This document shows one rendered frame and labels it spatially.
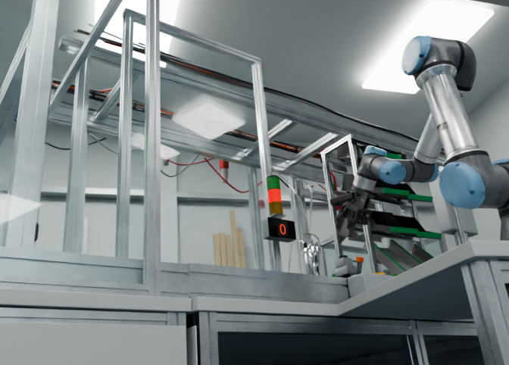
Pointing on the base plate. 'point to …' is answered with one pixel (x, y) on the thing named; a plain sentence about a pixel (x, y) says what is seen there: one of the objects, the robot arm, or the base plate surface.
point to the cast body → (344, 266)
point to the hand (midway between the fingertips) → (339, 238)
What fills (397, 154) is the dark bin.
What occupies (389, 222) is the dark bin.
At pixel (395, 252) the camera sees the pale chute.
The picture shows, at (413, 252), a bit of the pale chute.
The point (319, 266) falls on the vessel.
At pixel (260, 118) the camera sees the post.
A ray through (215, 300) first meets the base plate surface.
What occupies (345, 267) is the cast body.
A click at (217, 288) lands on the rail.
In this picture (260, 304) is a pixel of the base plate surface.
